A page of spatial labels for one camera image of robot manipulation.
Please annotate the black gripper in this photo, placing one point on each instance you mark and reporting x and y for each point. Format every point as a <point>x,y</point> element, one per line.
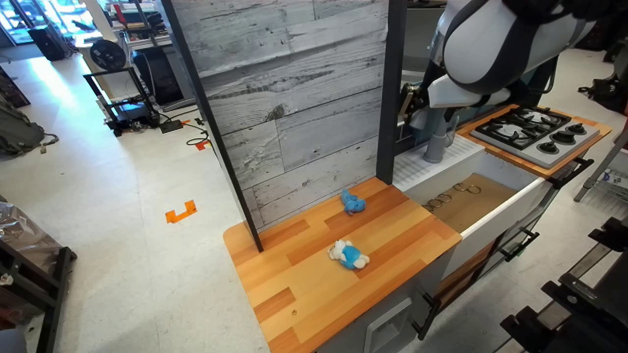
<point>412,107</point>

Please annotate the grey kitchen tap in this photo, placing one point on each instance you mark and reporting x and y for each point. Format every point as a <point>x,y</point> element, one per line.
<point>440,123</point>

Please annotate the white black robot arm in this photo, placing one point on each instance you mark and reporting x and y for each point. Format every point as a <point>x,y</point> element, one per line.
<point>481,48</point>

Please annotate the white sink basin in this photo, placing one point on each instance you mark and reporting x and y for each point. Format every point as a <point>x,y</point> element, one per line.
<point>469,189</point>

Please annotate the grey wood backsplash panel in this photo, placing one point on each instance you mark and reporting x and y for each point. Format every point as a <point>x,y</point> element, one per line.
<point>291,93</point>

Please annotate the blue toy on counter rear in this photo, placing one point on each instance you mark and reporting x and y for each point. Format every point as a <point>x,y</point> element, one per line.
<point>351,205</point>

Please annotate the grey gas stove top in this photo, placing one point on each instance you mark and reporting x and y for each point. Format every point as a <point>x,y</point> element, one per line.
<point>534,134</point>

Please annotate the blue white toy front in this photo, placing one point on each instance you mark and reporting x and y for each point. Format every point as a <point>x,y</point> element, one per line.
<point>348,256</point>

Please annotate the wooden butcher block countertop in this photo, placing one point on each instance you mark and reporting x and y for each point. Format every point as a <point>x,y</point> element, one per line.
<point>314,274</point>

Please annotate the black cart with wheel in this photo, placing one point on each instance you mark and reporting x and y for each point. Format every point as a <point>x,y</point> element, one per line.
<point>118,89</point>

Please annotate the dark bag on floor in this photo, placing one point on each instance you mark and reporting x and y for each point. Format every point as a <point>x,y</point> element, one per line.
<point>18,134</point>

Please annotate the black rack bottom left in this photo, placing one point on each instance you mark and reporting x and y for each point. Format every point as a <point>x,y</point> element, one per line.
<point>34,272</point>

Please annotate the black vertical post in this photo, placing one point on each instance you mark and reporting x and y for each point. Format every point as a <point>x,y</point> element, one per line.
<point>391,85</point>

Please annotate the black cabinet handle upper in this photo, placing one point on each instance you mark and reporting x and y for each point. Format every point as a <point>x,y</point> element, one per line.
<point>573,170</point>

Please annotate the black cabinet handle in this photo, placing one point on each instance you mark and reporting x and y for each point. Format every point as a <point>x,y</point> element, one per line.
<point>424,311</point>
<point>518,244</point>
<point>573,170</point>

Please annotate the black cabinet handle middle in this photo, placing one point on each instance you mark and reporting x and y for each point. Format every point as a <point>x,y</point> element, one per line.
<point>518,244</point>

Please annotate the black cabinet handle lower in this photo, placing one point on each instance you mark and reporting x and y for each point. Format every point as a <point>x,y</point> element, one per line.
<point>424,311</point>

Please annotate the black frame bottom right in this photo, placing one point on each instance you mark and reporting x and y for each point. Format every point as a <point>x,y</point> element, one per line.
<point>589,303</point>

